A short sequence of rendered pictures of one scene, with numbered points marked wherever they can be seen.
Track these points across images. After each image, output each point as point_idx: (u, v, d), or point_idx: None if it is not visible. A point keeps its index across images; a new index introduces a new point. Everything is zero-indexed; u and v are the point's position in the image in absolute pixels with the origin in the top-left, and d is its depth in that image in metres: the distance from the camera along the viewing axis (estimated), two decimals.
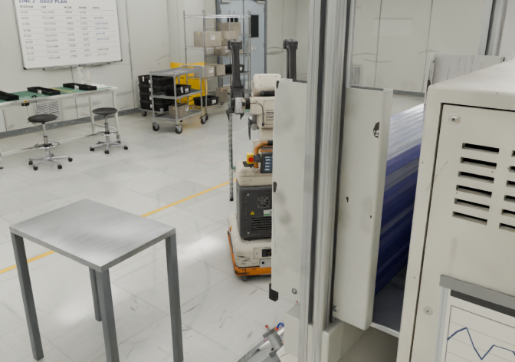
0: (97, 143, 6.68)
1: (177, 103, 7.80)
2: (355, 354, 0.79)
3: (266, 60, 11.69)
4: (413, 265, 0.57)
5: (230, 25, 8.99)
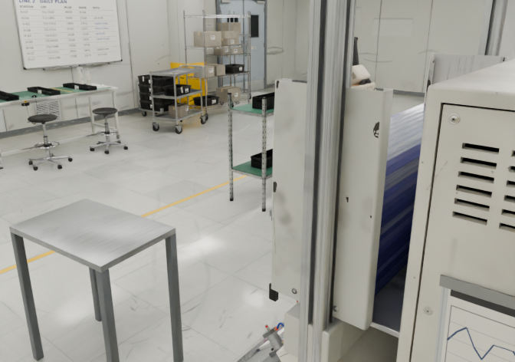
0: (97, 143, 6.68)
1: (177, 103, 7.80)
2: (355, 354, 0.79)
3: (266, 60, 11.69)
4: (413, 265, 0.57)
5: (230, 25, 8.99)
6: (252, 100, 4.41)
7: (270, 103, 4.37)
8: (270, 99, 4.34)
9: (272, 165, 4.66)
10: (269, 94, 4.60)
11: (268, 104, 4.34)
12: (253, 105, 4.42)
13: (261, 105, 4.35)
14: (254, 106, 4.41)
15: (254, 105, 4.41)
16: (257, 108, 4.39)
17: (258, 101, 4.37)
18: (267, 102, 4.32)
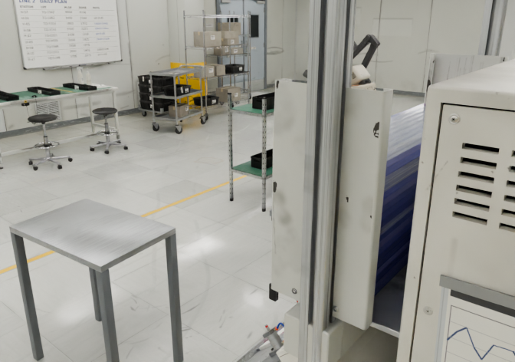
0: (97, 143, 6.68)
1: (177, 103, 7.80)
2: (355, 354, 0.79)
3: (266, 60, 11.69)
4: (413, 265, 0.57)
5: (230, 25, 8.99)
6: (252, 100, 4.41)
7: (270, 103, 4.37)
8: (270, 99, 4.34)
9: (272, 165, 4.66)
10: (269, 94, 4.60)
11: (268, 104, 4.34)
12: (253, 105, 4.42)
13: (261, 105, 4.35)
14: (254, 106, 4.41)
15: (254, 105, 4.41)
16: (257, 108, 4.39)
17: (258, 101, 4.37)
18: (267, 102, 4.32)
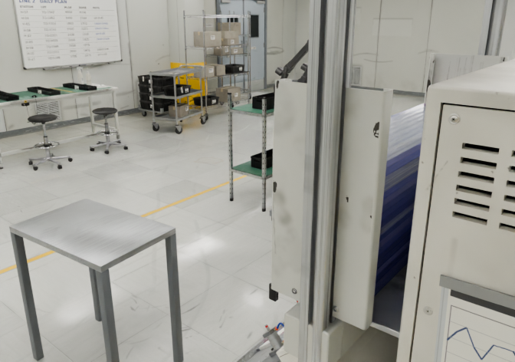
0: (97, 143, 6.68)
1: (177, 103, 7.80)
2: (355, 354, 0.79)
3: (266, 60, 11.69)
4: (413, 265, 0.57)
5: (230, 25, 8.99)
6: (252, 100, 4.41)
7: (270, 103, 4.37)
8: (270, 99, 4.34)
9: (272, 165, 4.66)
10: (269, 94, 4.60)
11: (268, 104, 4.34)
12: (253, 105, 4.42)
13: (261, 105, 4.35)
14: (254, 106, 4.41)
15: (254, 105, 4.41)
16: (257, 108, 4.39)
17: (258, 101, 4.37)
18: (267, 102, 4.32)
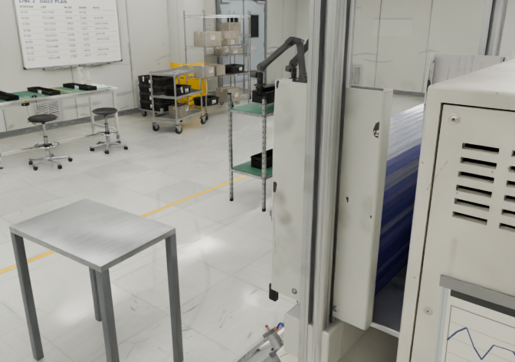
0: (97, 143, 6.68)
1: (177, 103, 7.80)
2: (355, 354, 0.79)
3: None
4: (413, 265, 0.57)
5: (230, 25, 8.99)
6: (252, 93, 4.39)
7: (270, 97, 4.35)
8: (270, 93, 4.33)
9: (272, 165, 4.66)
10: (269, 88, 4.58)
11: (268, 98, 4.33)
12: (253, 99, 4.40)
13: (261, 99, 4.34)
14: (254, 100, 4.40)
15: (254, 99, 4.39)
16: (257, 102, 4.37)
17: (257, 95, 4.35)
18: (267, 96, 4.31)
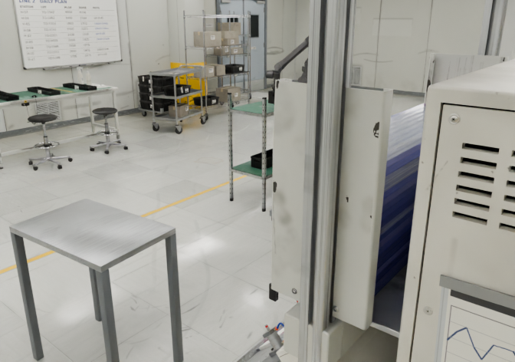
0: (97, 143, 6.68)
1: (177, 103, 7.80)
2: (355, 354, 0.79)
3: (266, 60, 11.69)
4: (413, 265, 0.57)
5: (230, 25, 8.99)
6: (268, 94, 4.27)
7: None
8: None
9: (272, 165, 4.66)
10: None
11: None
12: (269, 100, 4.28)
13: None
14: (270, 100, 4.28)
15: (270, 100, 4.27)
16: (273, 103, 4.26)
17: (274, 96, 4.23)
18: None
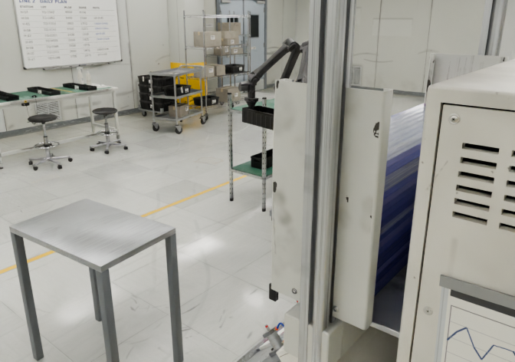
0: (97, 143, 6.68)
1: (177, 103, 7.80)
2: (355, 354, 0.79)
3: (266, 60, 11.69)
4: (413, 265, 0.57)
5: (230, 25, 8.99)
6: None
7: None
8: None
9: (272, 165, 4.66)
10: (269, 115, 3.31)
11: None
12: None
13: None
14: None
15: None
16: None
17: None
18: None
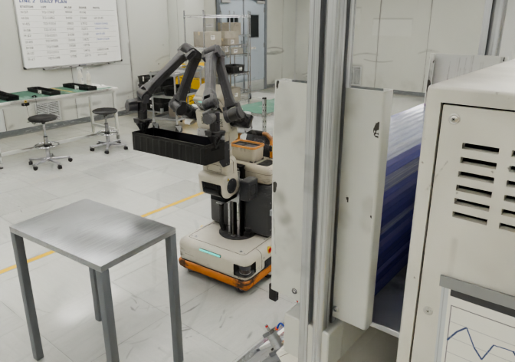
0: (97, 143, 6.68)
1: None
2: (355, 354, 0.79)
3: (266, 60, 11.69)
4: (413, 265, 0.57)
5: (230, 25, 8.99)
6: (205, 152, 2.48)
7: None
8: None
9: None
10: (169, 141, 2.62)
11: None
12: (206, 160, 2.51)
13: (218, 154, 2.58)
14: (208, 160, 2.52)
15: (208, 159, 2.52)
16: (213, 162, 2.56)
17: (214, 149, 2.54)
18: None
